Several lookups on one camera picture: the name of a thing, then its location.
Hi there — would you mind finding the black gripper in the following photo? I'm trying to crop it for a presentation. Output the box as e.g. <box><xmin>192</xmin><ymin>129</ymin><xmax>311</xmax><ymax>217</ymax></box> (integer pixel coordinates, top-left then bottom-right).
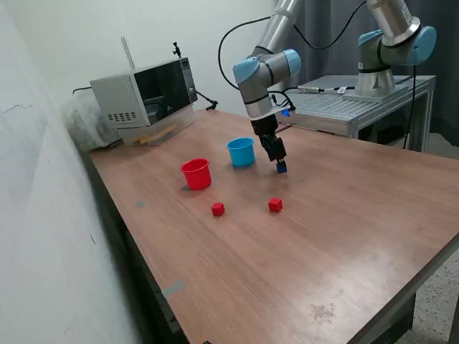
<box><xmin>250</xmin><ymin>115</ymin><xmax>288</xmax><ymax>166</ymax></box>

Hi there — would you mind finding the blue plastic cup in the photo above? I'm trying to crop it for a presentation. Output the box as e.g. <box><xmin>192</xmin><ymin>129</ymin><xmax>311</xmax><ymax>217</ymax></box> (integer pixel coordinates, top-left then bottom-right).
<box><xmin>226</xmin><ymin>137</ymin><xmax>257</xmax><ymax>168</ymax></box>

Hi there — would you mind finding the aluminium profile robot stand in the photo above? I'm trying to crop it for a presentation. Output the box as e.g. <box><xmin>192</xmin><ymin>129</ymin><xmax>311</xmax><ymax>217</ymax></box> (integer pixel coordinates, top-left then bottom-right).
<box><xmin>278</xmin><ymin>74</ymin><xmax>437</xmax><ymax>152</ymax></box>

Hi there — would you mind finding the red plastic cup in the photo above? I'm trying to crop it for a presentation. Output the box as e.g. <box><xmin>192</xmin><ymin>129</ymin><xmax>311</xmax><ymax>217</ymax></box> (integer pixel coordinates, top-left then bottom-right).
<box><xmin>180</xmin><ymin>158</ymin><xmax>212</xmax><ymax>191</ymax></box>

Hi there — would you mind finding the aluminium base mounting plate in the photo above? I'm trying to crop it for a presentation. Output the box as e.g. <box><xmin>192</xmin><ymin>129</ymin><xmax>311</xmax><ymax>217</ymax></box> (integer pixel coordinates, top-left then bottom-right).
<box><xmin>342</xmin><ymin>84</ymin><xmax>410</xmax><ymax>103</ymax></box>

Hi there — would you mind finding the silver microwave oven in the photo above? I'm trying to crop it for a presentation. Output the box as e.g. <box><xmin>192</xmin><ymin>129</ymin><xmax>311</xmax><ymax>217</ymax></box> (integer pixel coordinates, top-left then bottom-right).
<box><xmin>89</xmin><ymin>57</ymin><xmax>199</xmax><ymax>130</ymax></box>

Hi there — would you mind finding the thin white rod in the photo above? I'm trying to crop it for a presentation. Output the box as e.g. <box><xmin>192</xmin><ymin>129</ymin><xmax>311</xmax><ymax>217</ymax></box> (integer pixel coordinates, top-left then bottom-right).
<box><xmin>120</xmin><ymin>35</ymin><xmax>136</xmax><ymax>70</ymax></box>

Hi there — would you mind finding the grey tape strip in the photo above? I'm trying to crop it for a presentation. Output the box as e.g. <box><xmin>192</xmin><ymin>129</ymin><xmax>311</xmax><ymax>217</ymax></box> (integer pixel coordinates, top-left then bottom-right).
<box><xmin>161</xmin><ymin>279</ymin><xmax>186</xmax><ymax>299</ymax></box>

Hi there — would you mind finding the clear plastic bag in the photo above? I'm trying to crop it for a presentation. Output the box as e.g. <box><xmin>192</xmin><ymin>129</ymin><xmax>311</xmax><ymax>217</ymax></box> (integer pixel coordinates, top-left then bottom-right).
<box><xmin>59</xmin><ymin>93</ymin><xmax>121</xmax><ymax>153</ymax></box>

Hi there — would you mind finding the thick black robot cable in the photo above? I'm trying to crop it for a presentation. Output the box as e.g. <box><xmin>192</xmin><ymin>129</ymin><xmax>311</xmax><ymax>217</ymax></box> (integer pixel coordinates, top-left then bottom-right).
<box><xmin>297</xmin><ymin>85</ymin><xmax>356</xmax><ymax>95</ymax></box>

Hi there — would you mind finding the black camera cable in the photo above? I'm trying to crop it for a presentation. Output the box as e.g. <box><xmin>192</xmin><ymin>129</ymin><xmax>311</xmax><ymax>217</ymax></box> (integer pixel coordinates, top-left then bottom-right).
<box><xmin>217</xmin><ymin>0</ymin><xmax>369</xmax><ymax>90</ymax></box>

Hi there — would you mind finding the black power cable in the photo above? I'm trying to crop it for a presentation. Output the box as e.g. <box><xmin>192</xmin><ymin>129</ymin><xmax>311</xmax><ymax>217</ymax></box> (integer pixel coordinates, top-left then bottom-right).
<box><xmin>402</xmin><ymin>64</ymin><xmax>419</xmax><ymax>150</ymax></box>

